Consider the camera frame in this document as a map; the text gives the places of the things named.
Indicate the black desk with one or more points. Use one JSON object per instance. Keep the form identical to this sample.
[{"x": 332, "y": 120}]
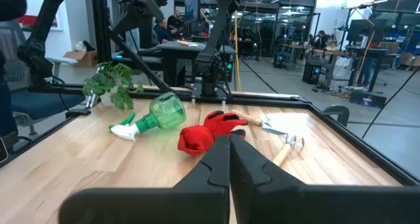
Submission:
[{"x": 177, "y": 50}]

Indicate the black monitor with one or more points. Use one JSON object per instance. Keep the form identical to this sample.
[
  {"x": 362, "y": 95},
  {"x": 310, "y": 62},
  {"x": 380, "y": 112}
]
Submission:
[{"x": 364, "y": 30}]

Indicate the wooden workbench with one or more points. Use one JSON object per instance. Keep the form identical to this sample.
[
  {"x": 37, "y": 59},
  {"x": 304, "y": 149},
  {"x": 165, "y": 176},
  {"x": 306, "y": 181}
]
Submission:
[{"x": 315, "y": 50}]

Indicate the cardboard box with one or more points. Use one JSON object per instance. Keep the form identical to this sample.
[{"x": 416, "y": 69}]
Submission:
[{"x": 82, "y": 58}]

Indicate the black clamp bracket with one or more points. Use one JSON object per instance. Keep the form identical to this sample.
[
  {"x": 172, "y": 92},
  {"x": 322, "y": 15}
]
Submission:
[{"x": 338, "y": 110}]

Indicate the white metal bracket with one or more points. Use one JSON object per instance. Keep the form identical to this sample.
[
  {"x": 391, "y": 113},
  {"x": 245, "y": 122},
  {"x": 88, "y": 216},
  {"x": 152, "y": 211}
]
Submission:
[{"x": 92, "y": 100}]

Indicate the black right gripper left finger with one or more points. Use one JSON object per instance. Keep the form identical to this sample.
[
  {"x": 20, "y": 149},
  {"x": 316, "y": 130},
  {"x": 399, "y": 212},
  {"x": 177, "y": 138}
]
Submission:
[{"x": 197, "y": 201}]

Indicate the red wall poster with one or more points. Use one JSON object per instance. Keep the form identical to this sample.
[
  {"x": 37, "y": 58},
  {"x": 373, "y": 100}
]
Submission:
[{"x": 29, "y": 20}]

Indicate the green spray bottle white nozzle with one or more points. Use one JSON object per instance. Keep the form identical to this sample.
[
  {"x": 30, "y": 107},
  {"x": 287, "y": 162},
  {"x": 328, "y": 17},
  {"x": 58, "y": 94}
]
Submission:
[{"x": 164, "y": 112}]

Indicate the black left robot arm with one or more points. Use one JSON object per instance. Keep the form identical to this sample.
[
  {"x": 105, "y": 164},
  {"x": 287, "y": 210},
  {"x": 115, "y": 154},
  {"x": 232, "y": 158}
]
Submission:
[{"x": 213, "y": 36}]

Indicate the dark blue box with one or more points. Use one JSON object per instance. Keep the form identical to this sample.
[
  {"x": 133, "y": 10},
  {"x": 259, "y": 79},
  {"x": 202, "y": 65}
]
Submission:
[{"x": 367, "y": 99}]

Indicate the computer tower blue light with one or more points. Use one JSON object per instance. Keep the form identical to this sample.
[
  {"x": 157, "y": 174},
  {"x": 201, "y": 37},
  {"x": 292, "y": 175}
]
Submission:
[
  {"x": 279, "y": 60},
  {"x": 311, "y": 73}
]

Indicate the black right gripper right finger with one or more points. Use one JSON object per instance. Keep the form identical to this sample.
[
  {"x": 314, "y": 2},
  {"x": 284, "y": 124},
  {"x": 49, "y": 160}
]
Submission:
[{"x": 295, "y": 204}]

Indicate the red black gardening glove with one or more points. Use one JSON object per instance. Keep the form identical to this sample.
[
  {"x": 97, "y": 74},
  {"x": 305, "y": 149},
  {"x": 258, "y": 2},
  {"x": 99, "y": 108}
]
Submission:
[{"x": 197, "y": 140}]

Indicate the green potted plant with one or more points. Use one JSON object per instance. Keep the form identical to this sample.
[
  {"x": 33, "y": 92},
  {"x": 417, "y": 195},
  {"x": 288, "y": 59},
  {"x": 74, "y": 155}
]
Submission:
[{"x": 108, "y": 79}]

